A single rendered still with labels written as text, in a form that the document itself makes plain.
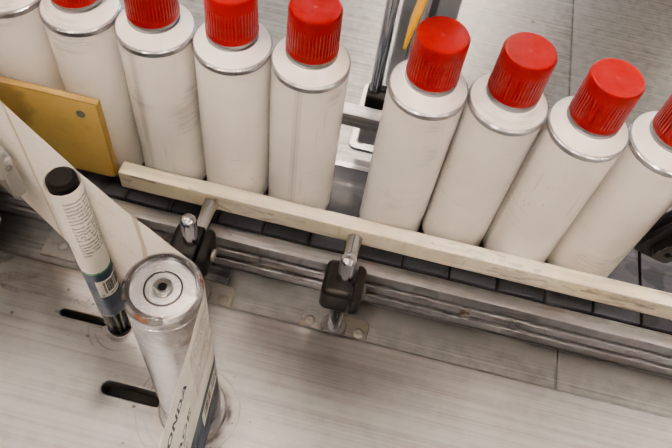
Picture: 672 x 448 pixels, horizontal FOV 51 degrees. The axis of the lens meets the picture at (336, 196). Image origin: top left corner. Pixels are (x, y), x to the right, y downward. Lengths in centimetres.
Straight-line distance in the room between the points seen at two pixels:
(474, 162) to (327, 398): 19
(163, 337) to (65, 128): 25
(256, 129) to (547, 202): 21
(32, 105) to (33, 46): 5
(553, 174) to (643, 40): 45
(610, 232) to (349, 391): 21
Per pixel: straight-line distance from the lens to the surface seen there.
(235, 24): 44
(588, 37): 87
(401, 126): 45
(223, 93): 47
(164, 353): 36
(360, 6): 82
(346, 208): 58
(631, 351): 62
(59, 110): 54
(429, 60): 42
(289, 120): 47
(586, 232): 54
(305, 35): 42
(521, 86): 43
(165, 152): 54
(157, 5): 45
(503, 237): 55
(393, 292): 57
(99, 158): 57
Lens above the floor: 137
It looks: 56 degrees down
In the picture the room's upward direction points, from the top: 9 degrees clockwise
